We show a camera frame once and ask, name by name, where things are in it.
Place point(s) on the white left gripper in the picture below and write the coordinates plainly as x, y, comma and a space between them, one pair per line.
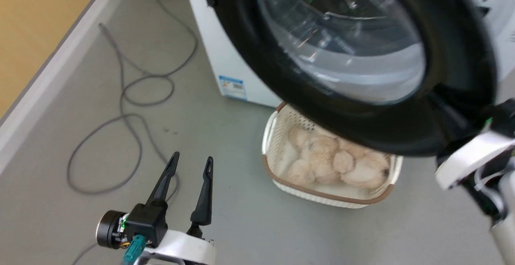
185, 248

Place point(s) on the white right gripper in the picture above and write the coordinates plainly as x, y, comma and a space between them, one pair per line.
474, 156

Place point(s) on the black round washing machine door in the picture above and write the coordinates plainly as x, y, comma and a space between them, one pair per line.
241, 35

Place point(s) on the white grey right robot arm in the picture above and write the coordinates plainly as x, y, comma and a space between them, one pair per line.
505, 233

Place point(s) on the white washing machine body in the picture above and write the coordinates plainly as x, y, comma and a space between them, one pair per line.
217, 44

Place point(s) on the black cylindrical left wrist motor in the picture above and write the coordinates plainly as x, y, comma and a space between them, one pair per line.
108, 229

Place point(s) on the white laundry basket brown rim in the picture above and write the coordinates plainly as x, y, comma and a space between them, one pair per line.
270, 144

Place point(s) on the blue white energy label sticker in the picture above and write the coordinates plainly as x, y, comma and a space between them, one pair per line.
232, 88

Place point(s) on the beige plush toy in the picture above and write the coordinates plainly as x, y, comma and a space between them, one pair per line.
322, 152

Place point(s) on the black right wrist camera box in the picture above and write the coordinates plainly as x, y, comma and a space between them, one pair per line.
502, 116

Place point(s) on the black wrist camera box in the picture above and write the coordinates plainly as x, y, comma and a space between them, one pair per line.
502, 116
147, 221

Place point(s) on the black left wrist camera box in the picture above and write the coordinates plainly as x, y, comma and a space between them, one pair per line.
147, 221

